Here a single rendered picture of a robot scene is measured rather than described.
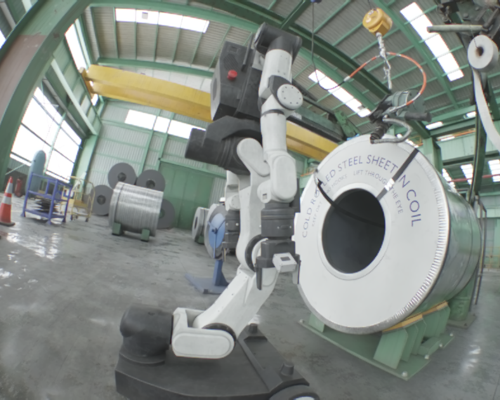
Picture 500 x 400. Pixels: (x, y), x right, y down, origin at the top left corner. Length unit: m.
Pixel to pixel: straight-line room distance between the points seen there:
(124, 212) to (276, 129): 5.23
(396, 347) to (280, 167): 1.18
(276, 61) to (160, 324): 0.89
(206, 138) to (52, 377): 1.04
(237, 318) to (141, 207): 4.98
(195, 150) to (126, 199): 4.99
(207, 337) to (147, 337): 0.19
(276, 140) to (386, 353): 1.27
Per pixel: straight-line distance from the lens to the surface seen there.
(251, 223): 0.75
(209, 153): 0.75
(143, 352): 0.82
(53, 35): 3.38
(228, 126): 0.78
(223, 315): 0.79
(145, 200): 5.67
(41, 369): 1.05
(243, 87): 0.82
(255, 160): 0.74
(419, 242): 1.11
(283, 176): 0.55
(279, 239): 0.57
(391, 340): 1.42
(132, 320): 0.78
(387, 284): 1.18
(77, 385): 0.98
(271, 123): 0.61
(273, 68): 0.71
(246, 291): 0.78
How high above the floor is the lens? 0.67
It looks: 9 degrees up
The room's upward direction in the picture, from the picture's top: 10 degrees clockwise
